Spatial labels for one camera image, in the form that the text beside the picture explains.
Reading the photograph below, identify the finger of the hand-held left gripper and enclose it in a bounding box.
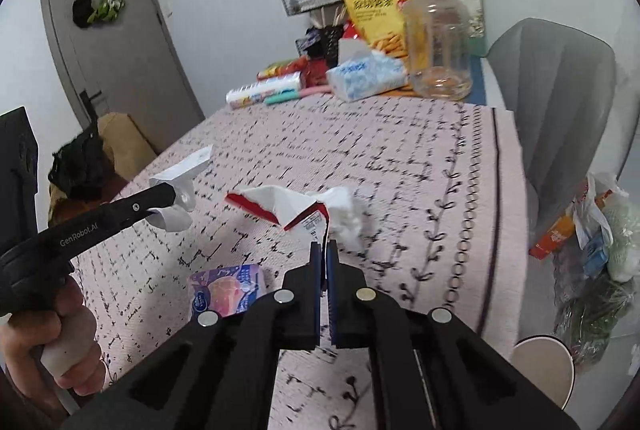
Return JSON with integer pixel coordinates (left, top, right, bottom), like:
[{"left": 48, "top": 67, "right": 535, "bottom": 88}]
[{"left": 99, "top": 182, "right": 179, "bottom": 231}]

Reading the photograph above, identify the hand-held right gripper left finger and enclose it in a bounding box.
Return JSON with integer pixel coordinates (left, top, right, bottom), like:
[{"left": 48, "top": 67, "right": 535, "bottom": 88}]
[{"left": 60, "top": 241, "right": 326, "bottom": 430}]

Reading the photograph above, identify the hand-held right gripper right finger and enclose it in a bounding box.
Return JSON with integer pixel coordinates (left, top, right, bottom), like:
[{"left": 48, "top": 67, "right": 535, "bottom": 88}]
[{"left": 326, "top": 243, "right": 581, "bottom": 430}]

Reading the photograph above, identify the white paper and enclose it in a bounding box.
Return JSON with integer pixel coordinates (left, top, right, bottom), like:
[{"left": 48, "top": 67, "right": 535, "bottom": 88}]
[{"left": 149, "top": 145, "right": 214, "bottom": 231}]

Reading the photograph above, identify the white tissue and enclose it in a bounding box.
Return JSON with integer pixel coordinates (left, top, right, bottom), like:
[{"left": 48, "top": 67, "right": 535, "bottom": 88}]
[{"left": 310, "top": 186, "right": 373, "bottom": 253}]

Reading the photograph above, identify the purple tissue pack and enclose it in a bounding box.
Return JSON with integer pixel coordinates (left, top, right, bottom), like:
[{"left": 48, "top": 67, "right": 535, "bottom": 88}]
[{"left": 190, "top": 264, "right": 265, "bottom": 321}]

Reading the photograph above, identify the red and white paper wrapper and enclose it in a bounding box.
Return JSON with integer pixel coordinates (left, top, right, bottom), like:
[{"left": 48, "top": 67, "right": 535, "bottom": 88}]
[{"left": 225, "top": 185, "right": 333, "bottom": 261}]

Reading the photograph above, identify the white trash bin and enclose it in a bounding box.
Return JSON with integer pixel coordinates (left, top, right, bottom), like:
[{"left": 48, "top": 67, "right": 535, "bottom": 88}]
[{"left": 512, "top": 335, "right": 576, "bottom": 413}]

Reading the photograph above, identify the person's left hand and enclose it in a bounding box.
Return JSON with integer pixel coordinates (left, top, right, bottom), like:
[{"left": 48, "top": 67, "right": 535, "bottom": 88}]
[{"left": 0, "top": 281, "right": 107, "bottom": 397}]

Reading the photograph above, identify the brown coat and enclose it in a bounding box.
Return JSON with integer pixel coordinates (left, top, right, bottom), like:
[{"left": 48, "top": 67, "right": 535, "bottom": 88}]
[{"left": 97, "top": 112, "right": 161, "bottom": 183}]

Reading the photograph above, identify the grey door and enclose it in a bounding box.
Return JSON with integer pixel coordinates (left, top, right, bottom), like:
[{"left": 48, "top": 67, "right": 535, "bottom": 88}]
[{"left": 40, "top": 0, "right": 206, "bottom": 145}]

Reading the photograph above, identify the patterned pink tablecloth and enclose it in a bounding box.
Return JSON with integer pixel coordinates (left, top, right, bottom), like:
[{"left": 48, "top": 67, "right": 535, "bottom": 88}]
[{"left": 70, "top": 97, "right": 531, "bottom": 430}]

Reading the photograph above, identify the white roll of bags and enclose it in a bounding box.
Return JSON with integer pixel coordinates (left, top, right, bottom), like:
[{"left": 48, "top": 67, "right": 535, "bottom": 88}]
[{"left": 226, "top": 72, "right": 305, "bottom": 111}]

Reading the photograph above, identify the green and pink pen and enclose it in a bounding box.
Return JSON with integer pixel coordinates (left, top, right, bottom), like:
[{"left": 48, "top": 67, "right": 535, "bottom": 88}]
[{"left": 265, "top": 84, "right": 331, "bottom": 106}]

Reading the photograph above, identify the black hanging hat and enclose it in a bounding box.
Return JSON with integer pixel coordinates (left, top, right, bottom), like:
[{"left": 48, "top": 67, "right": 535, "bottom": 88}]
[{"left": 71, "top": 0, "right": 96, "bottom": 29}]

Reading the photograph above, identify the red packet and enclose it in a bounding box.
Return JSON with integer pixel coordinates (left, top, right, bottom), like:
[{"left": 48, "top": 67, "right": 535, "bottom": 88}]
[{"left": 302, "top": 58, "right": 331, "bottom": 88}]

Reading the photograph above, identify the orange carton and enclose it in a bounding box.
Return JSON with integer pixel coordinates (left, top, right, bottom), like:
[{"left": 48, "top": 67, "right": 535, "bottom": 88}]
[{"left": 529, "top": 215, "right": 576, "bottom": 261}]

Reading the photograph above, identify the blue tissue box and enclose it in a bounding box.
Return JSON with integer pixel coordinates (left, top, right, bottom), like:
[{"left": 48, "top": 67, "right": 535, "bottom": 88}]
[{"left": 326, "top": 40, "right": 408, "bottom": 103}]

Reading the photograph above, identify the black pen holder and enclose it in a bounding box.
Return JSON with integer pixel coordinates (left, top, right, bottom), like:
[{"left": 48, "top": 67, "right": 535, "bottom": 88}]
[{"left": 320, "top": 24, "right": 347, "bottom": 66}]

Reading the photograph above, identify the blue table mat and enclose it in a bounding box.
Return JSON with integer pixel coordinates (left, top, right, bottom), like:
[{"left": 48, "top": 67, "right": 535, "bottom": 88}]
[{"left": 464, "top": 57, "right": 489, "bottom": 106}]

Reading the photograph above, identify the bag of green vegetables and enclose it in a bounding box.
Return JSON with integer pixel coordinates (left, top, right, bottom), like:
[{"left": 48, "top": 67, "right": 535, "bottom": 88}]
[{"left": 554, "top": 280, "right": 640, "bottom": 367}]

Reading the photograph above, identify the white plastic bag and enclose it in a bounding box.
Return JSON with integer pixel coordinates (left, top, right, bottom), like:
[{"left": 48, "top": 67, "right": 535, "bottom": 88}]
[{"left": 572, "top": 172, "right": 640, "bottom": 283}]

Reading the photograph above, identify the clear glass jar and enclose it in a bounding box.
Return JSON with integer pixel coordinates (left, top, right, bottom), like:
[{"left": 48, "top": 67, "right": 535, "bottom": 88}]
[{"left": 402, "top": 0, "right": 474, "bottom": 99}]

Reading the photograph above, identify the grey chair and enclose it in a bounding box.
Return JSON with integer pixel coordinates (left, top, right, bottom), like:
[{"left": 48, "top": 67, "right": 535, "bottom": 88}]
[{"left": 487, "top": 18, "right": 617, "bottom": 235}]

